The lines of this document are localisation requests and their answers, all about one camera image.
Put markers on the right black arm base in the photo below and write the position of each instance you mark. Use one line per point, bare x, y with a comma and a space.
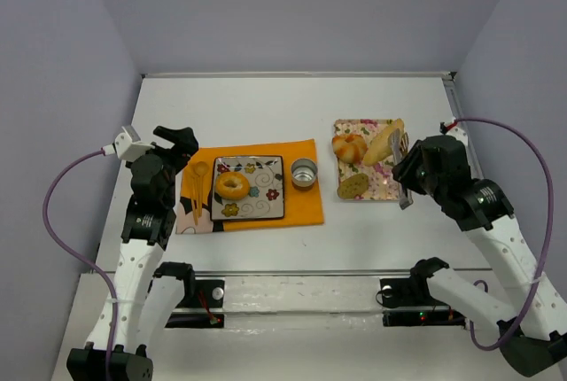
403, 306

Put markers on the triangular pastry bread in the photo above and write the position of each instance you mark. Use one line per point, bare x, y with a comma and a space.
379, 148

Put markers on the orange cartoon placemat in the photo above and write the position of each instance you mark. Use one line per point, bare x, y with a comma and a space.
301, 207

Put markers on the striped round bread roll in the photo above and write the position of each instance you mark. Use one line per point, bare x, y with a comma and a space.
349, 148

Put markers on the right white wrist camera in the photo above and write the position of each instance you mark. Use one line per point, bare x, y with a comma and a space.
452, 129

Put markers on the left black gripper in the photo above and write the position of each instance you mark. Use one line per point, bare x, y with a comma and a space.
175, 146

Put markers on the green speckled cookie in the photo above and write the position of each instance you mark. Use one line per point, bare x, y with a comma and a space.
353, 186

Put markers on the small metal cup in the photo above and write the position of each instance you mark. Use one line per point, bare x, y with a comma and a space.
304, 173

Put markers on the metal table rail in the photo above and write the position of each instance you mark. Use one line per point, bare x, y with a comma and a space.
326, 272

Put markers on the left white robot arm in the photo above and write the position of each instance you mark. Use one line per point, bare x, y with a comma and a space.
144, 290

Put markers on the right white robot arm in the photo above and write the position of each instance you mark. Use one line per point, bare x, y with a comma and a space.
532, 322

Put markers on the square floral plate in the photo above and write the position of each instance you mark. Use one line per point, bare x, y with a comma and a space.
265, 200

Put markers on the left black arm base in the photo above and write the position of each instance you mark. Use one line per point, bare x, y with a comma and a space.
204, 310

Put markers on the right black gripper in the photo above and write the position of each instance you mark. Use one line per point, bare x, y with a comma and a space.
410, 168

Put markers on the golden bagel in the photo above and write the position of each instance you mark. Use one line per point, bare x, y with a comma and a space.
232, 186

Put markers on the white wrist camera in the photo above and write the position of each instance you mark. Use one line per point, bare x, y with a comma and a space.
452, 129
128, 145

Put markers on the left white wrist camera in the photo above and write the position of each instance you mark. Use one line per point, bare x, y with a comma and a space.
128, 145

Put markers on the orange plastic spoon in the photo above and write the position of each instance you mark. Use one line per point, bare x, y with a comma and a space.
199, 170

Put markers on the floral rectangular tray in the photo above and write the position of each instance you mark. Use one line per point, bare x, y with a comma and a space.
382, 187

